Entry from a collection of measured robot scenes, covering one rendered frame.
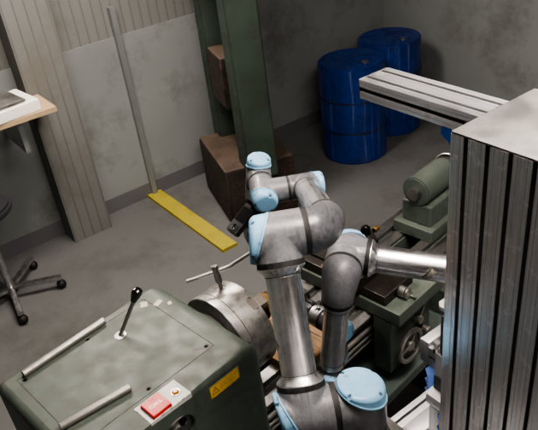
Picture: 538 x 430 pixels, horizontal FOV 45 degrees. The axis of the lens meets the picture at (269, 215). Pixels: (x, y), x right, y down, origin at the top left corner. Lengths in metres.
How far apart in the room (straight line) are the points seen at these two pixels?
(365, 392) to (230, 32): 2.94
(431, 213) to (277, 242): 1.48
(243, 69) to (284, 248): 2.80
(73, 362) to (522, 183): 1.36
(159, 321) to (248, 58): 2.48
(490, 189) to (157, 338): 1.15
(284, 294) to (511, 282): 0.52
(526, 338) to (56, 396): 1.23
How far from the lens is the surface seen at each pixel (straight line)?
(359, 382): 1.58
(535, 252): 1.20
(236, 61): 4.19
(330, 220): 1.52
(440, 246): 2.91
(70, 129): 4.68
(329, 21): 6.00
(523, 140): 1.18
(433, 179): 2.87
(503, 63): 5.73
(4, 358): 4.19
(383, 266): 1.96
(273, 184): 1.89
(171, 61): 5.12
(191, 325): 2.00
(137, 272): 4.50
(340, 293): 1.88
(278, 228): 1.50
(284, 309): 1.52
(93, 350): 2.03
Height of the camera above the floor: 2.55
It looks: 32 degrees down
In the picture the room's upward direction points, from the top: 8 degrees counter-clockwise
